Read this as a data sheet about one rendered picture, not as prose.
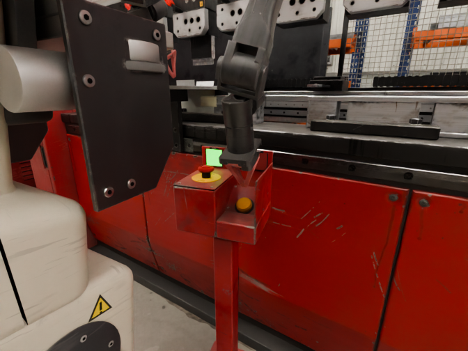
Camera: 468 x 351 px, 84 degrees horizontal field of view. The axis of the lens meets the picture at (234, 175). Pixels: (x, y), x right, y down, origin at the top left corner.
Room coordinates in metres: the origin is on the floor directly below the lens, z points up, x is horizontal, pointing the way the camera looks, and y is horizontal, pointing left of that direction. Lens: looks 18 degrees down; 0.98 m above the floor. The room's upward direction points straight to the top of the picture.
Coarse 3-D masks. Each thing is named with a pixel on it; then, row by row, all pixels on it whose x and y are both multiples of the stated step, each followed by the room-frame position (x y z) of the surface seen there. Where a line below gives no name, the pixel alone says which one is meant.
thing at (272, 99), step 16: (272, 96) 1.16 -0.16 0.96; (288, 96) 1.12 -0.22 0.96; (304, 96) 1.09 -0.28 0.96; (400, 96) 0.91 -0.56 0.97; (416, 96) 0.89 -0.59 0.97; (432, 96) 0.87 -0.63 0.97; (448, 96) 0.84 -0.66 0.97; (464, 96) 0.83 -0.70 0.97; (272, 112) 1.16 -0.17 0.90; (288, 112) 1.12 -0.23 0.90; (304, 112) 1.09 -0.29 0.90
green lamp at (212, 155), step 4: (208, 152) 0.70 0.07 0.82; (212, 152) 0.70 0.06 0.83; (216, 152) 0.69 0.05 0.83; (220, 152) 0.69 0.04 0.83; (208, 156) 0.70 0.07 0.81; (212, 156) 0.70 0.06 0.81; (216, 156) 0.69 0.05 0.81; (208, 160) 0.70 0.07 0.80; (212, 160) 0.70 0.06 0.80; (216, 160) 0.69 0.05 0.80; (208, 164) 0.70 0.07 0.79; (212, 164) 0.70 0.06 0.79; (216, 164) 0.70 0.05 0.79; (220, 164) 0.69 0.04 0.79
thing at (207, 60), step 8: (192, 40) 1.09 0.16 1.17; (200, 40) 1.07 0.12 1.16; (208, 40) 1.05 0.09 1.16; (192, 48) 1.09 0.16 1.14; (200, 48) 1.07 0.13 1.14; (208, 48) 1.05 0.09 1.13; (192, 56) 1.09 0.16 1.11; (200, 56) 1.07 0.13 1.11; (208, 56) 1.05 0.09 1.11; (200, 64) 1.09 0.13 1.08; (208, 64) 1.06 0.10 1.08
